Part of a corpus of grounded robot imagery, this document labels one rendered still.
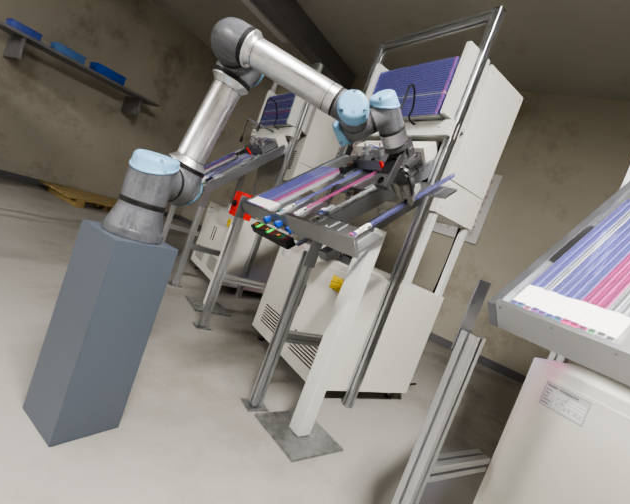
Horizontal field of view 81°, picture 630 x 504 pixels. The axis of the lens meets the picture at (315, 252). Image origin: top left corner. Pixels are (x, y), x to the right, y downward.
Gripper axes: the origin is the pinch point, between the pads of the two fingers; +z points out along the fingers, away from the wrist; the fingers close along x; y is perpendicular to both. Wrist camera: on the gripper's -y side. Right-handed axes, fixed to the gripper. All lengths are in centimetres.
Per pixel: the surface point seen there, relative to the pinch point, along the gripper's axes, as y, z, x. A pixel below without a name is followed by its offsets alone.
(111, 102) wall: 33, -38, 521
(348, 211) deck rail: -1.9, 9.0, 30.5
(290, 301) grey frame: -42, 22, 29
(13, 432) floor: -122, -9, 27
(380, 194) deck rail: 15.0, 12.1, 29.0
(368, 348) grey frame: -24, 70, 24
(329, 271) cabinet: -13, 40, 47
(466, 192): 62, 42, 23
